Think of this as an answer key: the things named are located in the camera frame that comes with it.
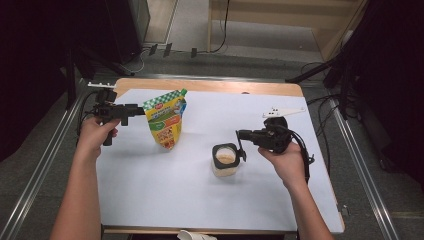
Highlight metal floor rail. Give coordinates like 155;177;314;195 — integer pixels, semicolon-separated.
328;96;401;240
0;78;88;240

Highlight clear container with black lid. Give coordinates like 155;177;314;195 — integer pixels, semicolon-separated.
211;130;248;178

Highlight black cabinet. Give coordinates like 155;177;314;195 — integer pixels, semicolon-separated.
106;0;151;65

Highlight dark curtain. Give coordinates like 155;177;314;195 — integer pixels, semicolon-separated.
333;0;424;188
0;0;113;163

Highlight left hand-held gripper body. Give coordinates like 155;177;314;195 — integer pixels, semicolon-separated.
87;82;130;127

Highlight person's right hand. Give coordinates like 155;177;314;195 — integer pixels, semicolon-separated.
258;141;308;191

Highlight black stand leg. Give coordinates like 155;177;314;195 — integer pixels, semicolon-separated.
284;57;338;84

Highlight white floor cable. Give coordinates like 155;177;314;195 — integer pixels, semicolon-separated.
127;49;148;75

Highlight yellow spouted pouch green cap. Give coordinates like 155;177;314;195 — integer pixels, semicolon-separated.
142;88;188;151

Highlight light wooden frame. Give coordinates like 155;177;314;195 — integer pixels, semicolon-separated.
207;0;368;63

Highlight white paper sheet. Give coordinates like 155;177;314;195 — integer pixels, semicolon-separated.
95;88;345;234

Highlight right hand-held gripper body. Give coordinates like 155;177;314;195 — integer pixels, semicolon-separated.
258;106;306;154

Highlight white crumpled object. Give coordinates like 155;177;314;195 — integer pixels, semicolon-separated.
175;229;218;240

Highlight person's left hand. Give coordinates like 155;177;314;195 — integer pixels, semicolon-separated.
77;116;120;160

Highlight thin black hanging cable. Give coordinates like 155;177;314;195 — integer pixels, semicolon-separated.
212;0;232;54

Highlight right hand-held gripper cable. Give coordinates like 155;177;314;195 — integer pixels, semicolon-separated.
285;128;316;185

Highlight black floor cables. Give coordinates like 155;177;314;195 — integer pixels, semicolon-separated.
300;61;343;174

